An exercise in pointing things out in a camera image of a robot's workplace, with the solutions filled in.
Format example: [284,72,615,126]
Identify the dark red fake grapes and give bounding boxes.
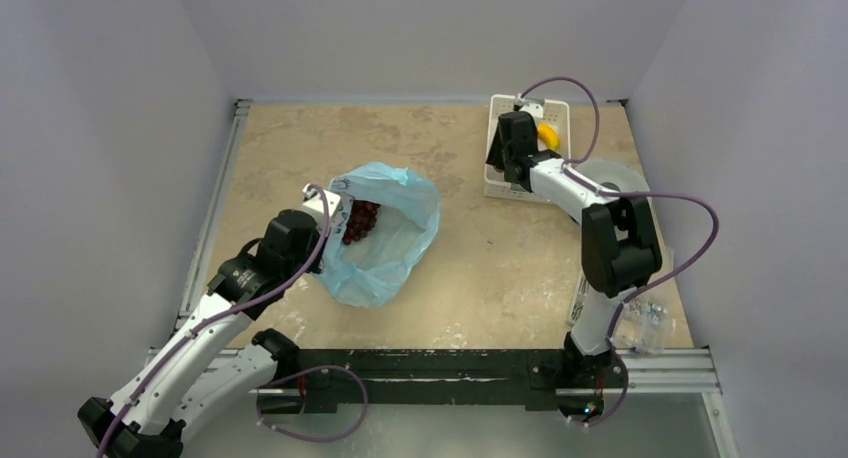
[342,200,381,246]

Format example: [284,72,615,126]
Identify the blue printed plastic bag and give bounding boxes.
[316,162,442,307]

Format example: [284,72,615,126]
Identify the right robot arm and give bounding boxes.
[486,109,662,385]

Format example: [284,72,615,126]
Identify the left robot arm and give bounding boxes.
[77,205,333,457]

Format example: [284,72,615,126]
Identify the yellow fake banana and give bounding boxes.
[537,123,561,152]

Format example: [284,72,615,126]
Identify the clear plastic bag of parts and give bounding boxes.
[614,280,675,354]

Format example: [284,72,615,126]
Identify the white plastic basket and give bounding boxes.
[483,94,571,204]

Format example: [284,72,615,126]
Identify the round white scale disc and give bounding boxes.
[572,158,650,207]

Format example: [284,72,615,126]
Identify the barcode label card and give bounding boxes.
[567,273,589,325]

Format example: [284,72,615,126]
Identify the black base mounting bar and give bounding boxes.
[255,349,628,416]

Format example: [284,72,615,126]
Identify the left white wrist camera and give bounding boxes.
[298,184,342,232]

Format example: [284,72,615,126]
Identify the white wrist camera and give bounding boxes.
[513,96,545,121]
[298,184,342,232]

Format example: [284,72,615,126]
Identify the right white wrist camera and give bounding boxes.
[513,96,545,121]

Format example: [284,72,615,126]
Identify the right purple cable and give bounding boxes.
[519,77,721,350]

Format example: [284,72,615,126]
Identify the aluminium frame rail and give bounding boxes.
[172,99,257,337]

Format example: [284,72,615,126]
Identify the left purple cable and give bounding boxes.
[97,184,331,458]

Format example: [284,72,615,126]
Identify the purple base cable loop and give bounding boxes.
[256,365,370,443]

